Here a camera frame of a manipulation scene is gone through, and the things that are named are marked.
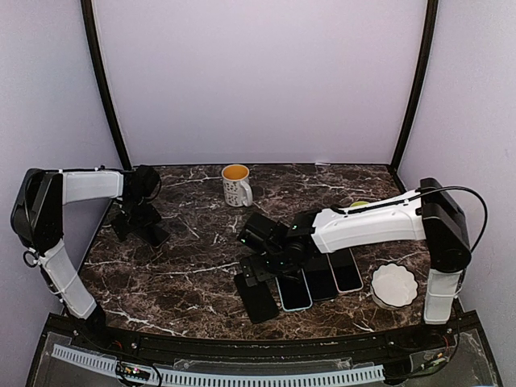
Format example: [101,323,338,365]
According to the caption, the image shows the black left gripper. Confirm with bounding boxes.
[110,194,161,241]

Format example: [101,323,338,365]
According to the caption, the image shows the black smartphone bottom stack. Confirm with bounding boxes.
[139,225,170,248]

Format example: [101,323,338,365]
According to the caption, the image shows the black phone case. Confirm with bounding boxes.
[234,273,279,324]

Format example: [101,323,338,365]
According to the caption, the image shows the light blue phone case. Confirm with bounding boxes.
[274,268,314,312]

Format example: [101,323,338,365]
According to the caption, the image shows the purple-edged black smartphone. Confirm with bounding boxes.
[303,255,338,302]

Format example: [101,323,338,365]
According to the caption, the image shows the pink phone case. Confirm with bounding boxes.
[325,248,364,294]

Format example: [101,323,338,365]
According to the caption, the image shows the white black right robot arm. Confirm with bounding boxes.
[237,177,476,350]

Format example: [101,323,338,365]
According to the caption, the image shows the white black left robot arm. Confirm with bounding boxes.
[10,165,169,352]

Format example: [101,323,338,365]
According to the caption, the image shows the white floral mug yellow inside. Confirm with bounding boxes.
[222,164,253,207]

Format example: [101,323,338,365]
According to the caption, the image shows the lime green bowl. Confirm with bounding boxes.
[350,201,369,208]

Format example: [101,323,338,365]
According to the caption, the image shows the white scalloped dish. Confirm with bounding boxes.
[371,263,418,310]

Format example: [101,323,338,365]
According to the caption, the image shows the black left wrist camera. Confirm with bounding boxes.
[130,165,162,205]

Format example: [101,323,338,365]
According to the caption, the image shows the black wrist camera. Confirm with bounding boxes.
[130,165,162,205]
[237,212,289,255]

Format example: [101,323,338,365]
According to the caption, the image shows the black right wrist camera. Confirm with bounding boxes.
[237,212,289,255]

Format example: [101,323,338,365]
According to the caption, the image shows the black left corner post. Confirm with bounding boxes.
[80,0,131,170]

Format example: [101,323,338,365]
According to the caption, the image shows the black corner post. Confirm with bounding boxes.
[389,0,439,176]
[80,0,131,170]

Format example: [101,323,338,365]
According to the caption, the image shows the white slotted cable duct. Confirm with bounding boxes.
[51,344,385,387]

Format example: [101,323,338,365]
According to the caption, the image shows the black front table rail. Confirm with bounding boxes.
[44,312,481,364]

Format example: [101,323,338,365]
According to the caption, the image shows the black right corner post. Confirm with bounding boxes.
[389,0,439,176]

